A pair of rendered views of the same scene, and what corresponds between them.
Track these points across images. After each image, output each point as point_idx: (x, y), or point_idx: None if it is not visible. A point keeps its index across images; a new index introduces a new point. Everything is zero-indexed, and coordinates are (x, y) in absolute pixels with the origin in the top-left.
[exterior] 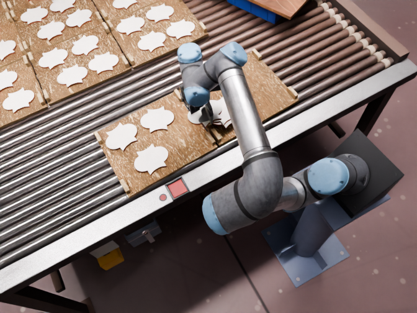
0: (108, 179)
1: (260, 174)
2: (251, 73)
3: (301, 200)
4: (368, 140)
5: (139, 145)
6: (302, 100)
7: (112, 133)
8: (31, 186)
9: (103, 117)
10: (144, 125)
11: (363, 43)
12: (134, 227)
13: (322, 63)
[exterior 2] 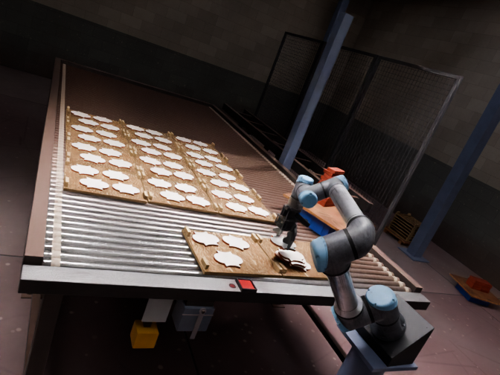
0: (187, 257)
1: (364, 222)
2: (309, 251)
3: (359, 308)
4: (405, 301)
5: (218, 249)
6: None
7: (199, 234)
8: (119, 234)
9: (190, 225)
10: (225, 240)
11: (389, 273)
12: (199, 298)
13: (360, 270)
